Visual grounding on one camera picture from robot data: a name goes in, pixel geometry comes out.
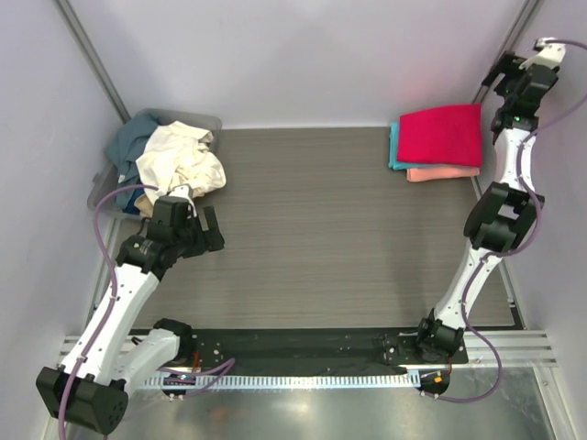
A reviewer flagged left corner aluminium post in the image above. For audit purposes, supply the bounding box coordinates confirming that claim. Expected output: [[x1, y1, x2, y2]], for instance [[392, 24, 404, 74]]
[[51, 0, 130, 123]]

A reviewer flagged dark blue t shirt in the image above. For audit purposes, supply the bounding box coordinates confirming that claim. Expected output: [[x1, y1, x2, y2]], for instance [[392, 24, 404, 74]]
[[123, 188, 144, 215]]

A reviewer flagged folded turquoise t shirt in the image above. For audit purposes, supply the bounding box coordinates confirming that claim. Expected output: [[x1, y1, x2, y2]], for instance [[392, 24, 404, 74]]
[[388, 121, 409, 171]]

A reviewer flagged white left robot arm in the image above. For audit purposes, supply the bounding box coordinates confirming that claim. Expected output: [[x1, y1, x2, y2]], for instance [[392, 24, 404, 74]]
[[36, 190, 225, 439]]

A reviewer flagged slotted cable duct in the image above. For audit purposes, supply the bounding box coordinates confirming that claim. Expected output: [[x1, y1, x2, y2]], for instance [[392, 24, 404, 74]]
[[139, 370, 420, 391]]

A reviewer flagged cream white t shirt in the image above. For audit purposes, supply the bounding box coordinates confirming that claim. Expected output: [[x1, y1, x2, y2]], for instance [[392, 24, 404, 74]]
[[137, 121, 227, 203]]

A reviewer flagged tan t shirt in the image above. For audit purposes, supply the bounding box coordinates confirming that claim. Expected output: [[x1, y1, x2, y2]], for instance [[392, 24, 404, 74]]
[[134, 190, 205, 217]]

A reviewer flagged folded salmon t shirt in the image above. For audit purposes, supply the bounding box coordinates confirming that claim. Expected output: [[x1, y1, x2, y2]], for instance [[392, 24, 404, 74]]
[[406, 165, 480, 182]]

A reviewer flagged right corner aluminium post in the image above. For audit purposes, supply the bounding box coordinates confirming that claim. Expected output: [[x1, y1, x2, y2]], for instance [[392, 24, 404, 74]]
[[463, 0, 545, 120]]

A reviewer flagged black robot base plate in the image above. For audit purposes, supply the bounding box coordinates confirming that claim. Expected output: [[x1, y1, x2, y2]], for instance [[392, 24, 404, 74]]
[[176, 327, 469, 377]]

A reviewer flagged grey-blue t shirt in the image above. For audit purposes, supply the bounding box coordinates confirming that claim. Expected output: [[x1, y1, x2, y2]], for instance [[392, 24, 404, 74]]
[[105, 113, 160, 188]]

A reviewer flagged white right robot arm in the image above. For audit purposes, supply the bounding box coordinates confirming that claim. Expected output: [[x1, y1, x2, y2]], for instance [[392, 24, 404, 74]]
[[413, 44, 565, 363]]

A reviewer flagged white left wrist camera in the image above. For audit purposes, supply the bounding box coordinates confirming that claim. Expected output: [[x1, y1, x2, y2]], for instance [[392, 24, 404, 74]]
[[167, 184, 197, 218]]

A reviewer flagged corner aluminium post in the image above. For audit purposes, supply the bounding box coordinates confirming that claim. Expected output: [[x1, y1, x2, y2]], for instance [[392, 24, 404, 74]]
[[51, 0, 130, 123], [463, 0, 545, 120]]

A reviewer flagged red pink t shirt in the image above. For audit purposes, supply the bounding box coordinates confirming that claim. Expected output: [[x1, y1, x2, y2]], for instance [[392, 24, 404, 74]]
[[397, 104, 482, 168]]

